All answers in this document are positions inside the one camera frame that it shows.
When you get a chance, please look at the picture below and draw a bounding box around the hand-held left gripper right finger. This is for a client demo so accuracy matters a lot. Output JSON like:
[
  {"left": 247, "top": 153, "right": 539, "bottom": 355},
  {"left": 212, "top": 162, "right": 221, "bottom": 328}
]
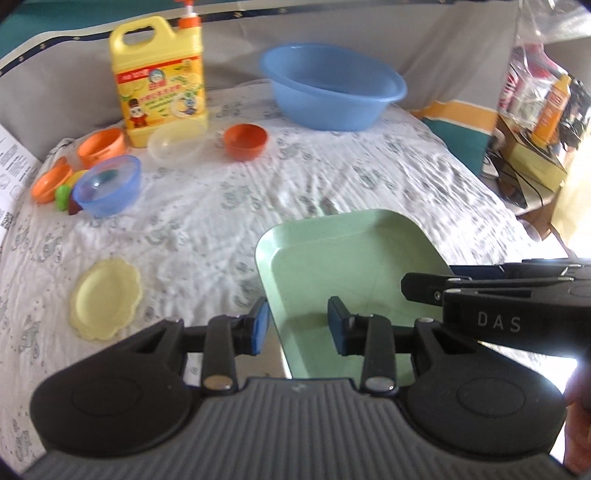
[{"left": 327, "top": 296, "right": 467, "bottom": 396}]

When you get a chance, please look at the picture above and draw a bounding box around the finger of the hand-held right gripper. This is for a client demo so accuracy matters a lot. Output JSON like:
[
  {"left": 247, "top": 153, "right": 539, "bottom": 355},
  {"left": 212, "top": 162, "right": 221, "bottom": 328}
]
[
  {"left": 400, "top": 271, "right": 591, "bottom": 306},
  {"left": 449, "top": 257, "right": 591, "bottom": 278}
]

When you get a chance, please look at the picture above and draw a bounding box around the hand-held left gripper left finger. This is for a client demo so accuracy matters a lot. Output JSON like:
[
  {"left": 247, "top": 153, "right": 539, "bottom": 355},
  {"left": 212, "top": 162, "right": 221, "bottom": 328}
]
[{"left": 134, "top": 296, "right": 271, "bottom": 395}]

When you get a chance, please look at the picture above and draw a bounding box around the green square tray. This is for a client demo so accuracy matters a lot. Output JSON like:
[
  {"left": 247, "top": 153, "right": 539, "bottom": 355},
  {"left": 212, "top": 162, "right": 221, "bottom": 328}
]
[{"left": 254, "top": 209, "right": 459, "bottom": 387}]

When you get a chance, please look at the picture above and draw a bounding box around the orange bowl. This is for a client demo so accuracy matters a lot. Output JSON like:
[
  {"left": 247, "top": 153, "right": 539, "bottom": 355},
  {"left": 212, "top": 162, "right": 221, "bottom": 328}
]
[{"left": 223, "top": 124, "right": 269, "bottom": 162}]

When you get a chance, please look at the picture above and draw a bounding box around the person's right hand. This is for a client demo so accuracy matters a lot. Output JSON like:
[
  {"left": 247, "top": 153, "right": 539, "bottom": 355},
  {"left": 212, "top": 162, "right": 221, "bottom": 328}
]
[{"left": 561, "top": 355, "right": 591, "bottom": 478}]

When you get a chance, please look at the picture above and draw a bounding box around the white printed blanket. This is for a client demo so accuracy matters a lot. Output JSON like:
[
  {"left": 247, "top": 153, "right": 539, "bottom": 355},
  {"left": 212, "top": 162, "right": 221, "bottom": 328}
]
[{"left": 0, "top": 78, "right": 570, "bottom": 476}]

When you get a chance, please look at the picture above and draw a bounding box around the yellow cardboard box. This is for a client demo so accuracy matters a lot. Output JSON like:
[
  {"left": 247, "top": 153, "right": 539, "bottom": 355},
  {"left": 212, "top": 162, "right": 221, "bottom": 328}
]
[{"left": 501, "top": 117, "right": 569, "bottom": 193}]

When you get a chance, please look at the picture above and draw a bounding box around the teal yellow striped pillow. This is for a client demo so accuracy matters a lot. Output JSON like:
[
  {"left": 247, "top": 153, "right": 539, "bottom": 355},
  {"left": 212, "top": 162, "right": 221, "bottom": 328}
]
[{"left": 410, "top": 99, "right": 502, "bottom": 179}]

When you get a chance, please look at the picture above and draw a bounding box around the yellow scalloped plate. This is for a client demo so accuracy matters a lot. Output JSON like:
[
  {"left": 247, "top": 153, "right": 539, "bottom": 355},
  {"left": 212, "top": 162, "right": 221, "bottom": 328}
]
[{"left": 69, "top": 257, "right": 143, "bottom": 343}]

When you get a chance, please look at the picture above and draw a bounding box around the orange bottle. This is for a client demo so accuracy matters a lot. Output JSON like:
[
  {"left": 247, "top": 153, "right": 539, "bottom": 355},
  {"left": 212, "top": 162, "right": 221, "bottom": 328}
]
[{"left": 531, "top": 74, "right": 574, "bottom": 148}]

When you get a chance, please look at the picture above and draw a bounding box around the clear plastic bag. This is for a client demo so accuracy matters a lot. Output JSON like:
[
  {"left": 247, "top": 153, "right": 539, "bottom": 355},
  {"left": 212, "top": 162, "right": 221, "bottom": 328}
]
[{"left": 496, "top": 0, "right": 591, "bottom": 153}]

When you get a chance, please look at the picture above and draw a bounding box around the blue transparent bowl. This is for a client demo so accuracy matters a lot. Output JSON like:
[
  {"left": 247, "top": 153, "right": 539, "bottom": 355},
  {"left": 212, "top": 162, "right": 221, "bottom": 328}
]
[{"left": 71, "top": 154, "right": 143, "bottom": 219}]

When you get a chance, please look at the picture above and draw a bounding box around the clear plastic bowl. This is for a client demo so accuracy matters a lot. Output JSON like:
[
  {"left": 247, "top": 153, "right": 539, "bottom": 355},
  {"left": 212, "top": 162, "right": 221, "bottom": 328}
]
[{"left": 148, "top": 122, "right": 209, "bottom": 168}]

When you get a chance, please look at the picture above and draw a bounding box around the blue plastic basin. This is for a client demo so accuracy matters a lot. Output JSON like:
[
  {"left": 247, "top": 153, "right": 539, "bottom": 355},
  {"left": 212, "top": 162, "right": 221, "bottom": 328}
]
[{"left": 259, "top": 43, "right": 408, "bottom": 133}]

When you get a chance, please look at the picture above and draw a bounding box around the orange cup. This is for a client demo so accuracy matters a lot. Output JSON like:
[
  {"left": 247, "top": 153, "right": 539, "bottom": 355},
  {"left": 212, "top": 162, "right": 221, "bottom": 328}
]
[{"left": 76, "top": 128, "right": 128, "bottom": 169}]

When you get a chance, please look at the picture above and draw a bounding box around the small orange plate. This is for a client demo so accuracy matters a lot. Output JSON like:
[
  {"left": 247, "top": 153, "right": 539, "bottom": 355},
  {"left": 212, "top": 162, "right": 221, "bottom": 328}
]
[{"left": 31, "top": 164, "right": 75, "bottom": 204}]

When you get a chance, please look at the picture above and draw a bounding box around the yellow detergent pump bottle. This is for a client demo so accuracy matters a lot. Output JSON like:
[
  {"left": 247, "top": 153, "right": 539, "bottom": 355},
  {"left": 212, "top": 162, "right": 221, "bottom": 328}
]
[{"left": 108, "top": 0, "right": 209, "bottom": 149}]

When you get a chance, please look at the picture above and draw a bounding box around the printed instruction sheet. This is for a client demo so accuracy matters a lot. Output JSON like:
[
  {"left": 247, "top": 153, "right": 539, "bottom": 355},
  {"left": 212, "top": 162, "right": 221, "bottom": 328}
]
[{"left": 0, "top": 122, "right": 42, "bottom": 245}]

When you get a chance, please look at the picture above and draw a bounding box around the black cable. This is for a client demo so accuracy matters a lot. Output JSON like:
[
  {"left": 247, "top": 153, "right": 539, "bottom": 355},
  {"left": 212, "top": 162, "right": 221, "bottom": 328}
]
[{"left": 484, "top": 151, "right": 555, "bottom": 214}]

